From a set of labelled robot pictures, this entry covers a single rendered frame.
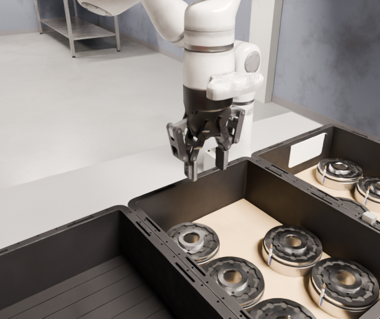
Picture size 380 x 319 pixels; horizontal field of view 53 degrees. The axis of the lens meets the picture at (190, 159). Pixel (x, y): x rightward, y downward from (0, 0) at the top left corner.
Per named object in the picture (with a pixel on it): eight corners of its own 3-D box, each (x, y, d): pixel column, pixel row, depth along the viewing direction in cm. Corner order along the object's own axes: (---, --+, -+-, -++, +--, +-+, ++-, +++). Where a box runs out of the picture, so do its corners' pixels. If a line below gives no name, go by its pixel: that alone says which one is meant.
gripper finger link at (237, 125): (241, 109, 60) (231, 143, 62) (249, 110, 61) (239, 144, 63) (230, 104, 62) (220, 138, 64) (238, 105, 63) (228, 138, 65)
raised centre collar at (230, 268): (210, 277, 60) (210, 275, 60) (231, 262, 63) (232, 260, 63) (232, 296, 57) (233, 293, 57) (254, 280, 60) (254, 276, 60)
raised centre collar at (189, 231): (172, 238, 69) (171, 235, 68) (194, 228, 71) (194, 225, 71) (188, 253, 65) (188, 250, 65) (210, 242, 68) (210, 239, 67)
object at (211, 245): (152, 238, 69) (152, 235, 69) (196, 218, 75) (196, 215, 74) (184, 271, 62) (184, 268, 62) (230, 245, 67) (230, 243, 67)
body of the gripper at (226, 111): (215, 68, 60) (213, 122, 65) (170, 76, 56) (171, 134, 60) (247, 79, 55) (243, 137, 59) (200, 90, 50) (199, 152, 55)
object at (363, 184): (347, 186, 85) (348, 183, 84) (375, 173, 89) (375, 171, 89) (389, 209, 77) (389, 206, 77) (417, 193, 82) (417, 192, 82)
